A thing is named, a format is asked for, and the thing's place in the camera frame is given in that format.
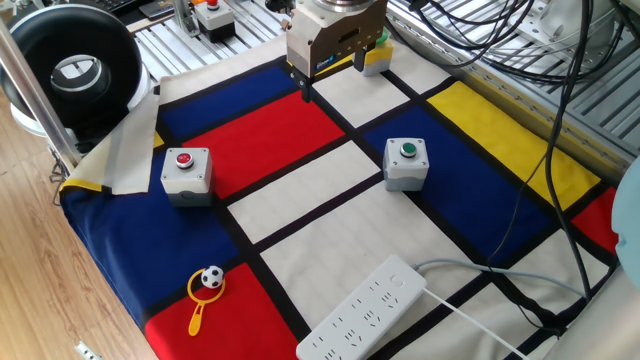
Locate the yellow plastic toy ring handle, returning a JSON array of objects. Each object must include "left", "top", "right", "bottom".
[{"left": 186, "top": 268, "right": 227, "bottom": 338}]

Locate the grey power strip cable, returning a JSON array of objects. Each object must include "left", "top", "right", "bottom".
[{"left": 412, "top": 258, "right": 587, "bottom": 298}]

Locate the silver mounting plate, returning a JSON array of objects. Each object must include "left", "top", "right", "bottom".
[{"left": 514, "top": 0, "right": 619, "bottom": 59}]

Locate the black grey emergency stop box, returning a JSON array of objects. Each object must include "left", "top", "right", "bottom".
[{"left": 193, "top": 0, "right": 237, "bottom": 44}]

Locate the colourful Mondrian pattern cloth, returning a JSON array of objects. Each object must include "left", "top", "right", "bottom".
[{"left": 59, "top": 34, "right": 621, "bottom": 360}]

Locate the grey box with red button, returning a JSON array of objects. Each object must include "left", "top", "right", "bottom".
[{"left": 159, "top": 147, "right": 215, "bottom": 208}]

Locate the small toy soccer ball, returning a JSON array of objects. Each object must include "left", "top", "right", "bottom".
[{"left": 200, "top": 265, "right": 226, "bottom": 290}]

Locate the silver Schunk gripper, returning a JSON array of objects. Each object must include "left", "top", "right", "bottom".
[{"left": 285, "top": 0, "right": 389, "bottom": 104}]

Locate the yellow box green mushroom button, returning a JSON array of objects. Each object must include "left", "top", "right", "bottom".
[{"left": 360, "top": 27, "right": 396, "bottom": 78}]

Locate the black cable bundle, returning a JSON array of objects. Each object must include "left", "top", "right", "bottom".
[{"left": 387, "top": 0, "right": 626, "bottom": 86}]

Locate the grey box with green button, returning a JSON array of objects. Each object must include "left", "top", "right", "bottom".
[{"left": 382, "top": 137, "right": 431, "bottom": 193}]

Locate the thin black cable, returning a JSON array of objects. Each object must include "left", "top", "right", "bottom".
[
  {"left": 485, "top": 144, "right": 549, "bottom": 266},
  {"left": 48, "top": 147, "right": 69, "bottom": 207}
]

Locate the black computer keyboard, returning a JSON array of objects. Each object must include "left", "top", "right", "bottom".
[{"left": 87, "top": 0, "right": 139, "bottom": 14}]

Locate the black round ring device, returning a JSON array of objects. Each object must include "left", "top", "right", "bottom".
[{"left": 0, "top": 3, "right": 152, "bottom": 137}]

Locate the black flat booklet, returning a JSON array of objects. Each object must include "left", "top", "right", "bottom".
[{"left": 138, "top": 0, "right": 176, "bottom": 21}]

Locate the white power strip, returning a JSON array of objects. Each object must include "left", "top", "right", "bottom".
[{"left": 295, "top": 254, "right": 429, "bottom": 360}]

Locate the aluminium angle bracket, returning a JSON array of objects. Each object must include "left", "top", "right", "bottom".
[{"left": 172, "top": 0, "right": 201, "bottom": 39}]

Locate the thin white cable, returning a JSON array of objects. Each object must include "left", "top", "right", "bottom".
[{"left": 422, "top": 287, "right": 532, "bottom": 360}]

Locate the small white metal bracket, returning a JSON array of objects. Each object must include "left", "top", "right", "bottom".
[{"left": 74, "top": 341, "right": 104, "bottom": 360}]

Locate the aluminium frame bar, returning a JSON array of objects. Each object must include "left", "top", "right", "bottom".
[{"left": 0, "top": 19, "right": 84, "bottom": 172}]

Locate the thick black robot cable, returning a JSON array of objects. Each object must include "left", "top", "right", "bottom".
[{"left": 543, "top": 0, "right": 601, "bottom": 303}]

